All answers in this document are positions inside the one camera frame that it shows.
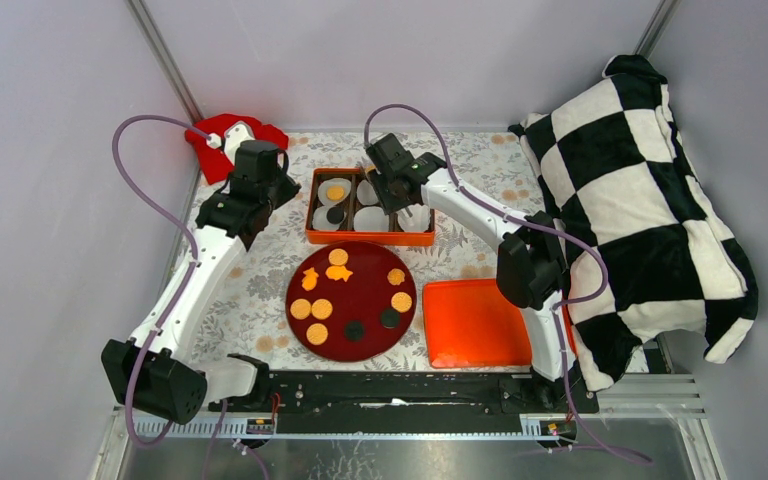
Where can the flower shaped orange cookie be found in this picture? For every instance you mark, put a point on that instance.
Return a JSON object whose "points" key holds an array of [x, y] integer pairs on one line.
{"points": [[396, 277]]}

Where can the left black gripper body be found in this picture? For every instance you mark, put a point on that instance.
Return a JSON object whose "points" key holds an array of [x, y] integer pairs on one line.
{"points": [[280, 191]]}

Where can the orange tin lid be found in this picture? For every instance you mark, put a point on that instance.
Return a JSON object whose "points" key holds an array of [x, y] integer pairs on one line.
{"points": [[470, 324]]}

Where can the round orange cookie bottom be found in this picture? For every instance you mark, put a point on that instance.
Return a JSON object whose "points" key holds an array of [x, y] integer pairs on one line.
{"points": [[317, 334]]}

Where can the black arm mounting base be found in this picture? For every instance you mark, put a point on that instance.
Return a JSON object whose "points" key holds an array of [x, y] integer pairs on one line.
{"points": [[308, 402]]}

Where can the orange fish cookie left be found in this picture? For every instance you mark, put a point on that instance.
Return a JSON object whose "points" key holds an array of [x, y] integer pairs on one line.
{"points": [[310, 279]]}

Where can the orange fish cookie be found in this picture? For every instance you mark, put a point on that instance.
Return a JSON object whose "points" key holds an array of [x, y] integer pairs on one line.
{"points": [[310, 279], [338, 272]]}

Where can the red cloth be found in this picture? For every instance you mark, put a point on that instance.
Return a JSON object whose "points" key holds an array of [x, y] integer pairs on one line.
{"points": [[214, 164]]}

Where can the orange compartment cookie tin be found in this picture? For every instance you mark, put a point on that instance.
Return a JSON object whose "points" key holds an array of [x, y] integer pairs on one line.
{"points": [[394, 237]]}

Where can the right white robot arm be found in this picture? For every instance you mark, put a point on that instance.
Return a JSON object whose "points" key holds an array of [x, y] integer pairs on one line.
{"points": [[530, 265]]}

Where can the dark red round plate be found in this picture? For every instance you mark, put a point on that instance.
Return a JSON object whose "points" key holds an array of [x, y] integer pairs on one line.
{"points": [[362, 298]]}

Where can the orange fish cookie right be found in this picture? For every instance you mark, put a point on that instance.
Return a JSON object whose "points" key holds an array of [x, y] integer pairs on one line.
{"points": [[338, 272]]}

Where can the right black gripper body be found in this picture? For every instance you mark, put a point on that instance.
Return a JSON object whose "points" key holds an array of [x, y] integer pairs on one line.
{"points": [[387, 197]]}

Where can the black white checkered blanket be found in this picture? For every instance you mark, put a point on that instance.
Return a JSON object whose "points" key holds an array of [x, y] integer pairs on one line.
{"points": [[650, 255]]}

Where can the black round cookie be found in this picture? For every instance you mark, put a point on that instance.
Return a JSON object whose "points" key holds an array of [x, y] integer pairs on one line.
{"points": [[335, 215], [390, 318], [354, 331]]}

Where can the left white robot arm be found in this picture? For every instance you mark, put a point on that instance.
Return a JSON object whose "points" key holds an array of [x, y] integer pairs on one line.
{"points": [[150, 371]]}

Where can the black round cookie bottom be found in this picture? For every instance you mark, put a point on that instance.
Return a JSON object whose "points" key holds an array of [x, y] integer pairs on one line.
{"points": [[354, 331]]}

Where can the round orange cookie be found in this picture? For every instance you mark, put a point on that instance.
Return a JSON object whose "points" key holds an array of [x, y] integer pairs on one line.
{"points": [[402, 302], [317, 334], [338, 257], [300, 309], [321, 309], [335, 193]]}

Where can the white paper cup liner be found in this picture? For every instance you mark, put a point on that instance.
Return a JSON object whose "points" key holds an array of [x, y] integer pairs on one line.
{"points": [[321, 195], [371, 219], [365, 194], [320, 223], [423, 224]]}

